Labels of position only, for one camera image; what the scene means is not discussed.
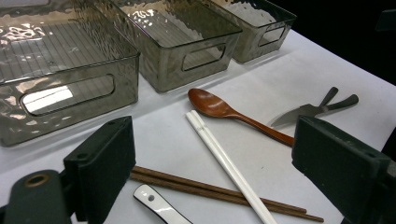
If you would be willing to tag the brown wooden spoon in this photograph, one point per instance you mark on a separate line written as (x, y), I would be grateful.
(211, 104)

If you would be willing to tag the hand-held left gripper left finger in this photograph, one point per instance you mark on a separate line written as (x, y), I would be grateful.
(99, 168)

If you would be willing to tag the white table sheet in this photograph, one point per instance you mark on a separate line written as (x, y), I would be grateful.
(174, 143)

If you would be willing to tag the steel table knife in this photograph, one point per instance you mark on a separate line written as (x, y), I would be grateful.
(295, 114)

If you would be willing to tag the brown wooden chopstick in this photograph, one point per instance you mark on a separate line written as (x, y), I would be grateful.
(186, 182)
(186, 189)

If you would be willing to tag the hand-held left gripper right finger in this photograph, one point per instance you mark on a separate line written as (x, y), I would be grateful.
(336, 161)

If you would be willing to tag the white chopstick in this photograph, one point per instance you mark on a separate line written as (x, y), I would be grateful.
(218, 154)

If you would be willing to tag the smoked clear plastic bin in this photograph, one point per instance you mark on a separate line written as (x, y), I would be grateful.
(62, 56)
(249, 46)
(174, 59)

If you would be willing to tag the dark brown chopsticks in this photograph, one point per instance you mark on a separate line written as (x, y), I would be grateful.
(224, 151)

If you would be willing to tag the white ceramic spoon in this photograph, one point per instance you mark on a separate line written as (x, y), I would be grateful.
(155, 202)

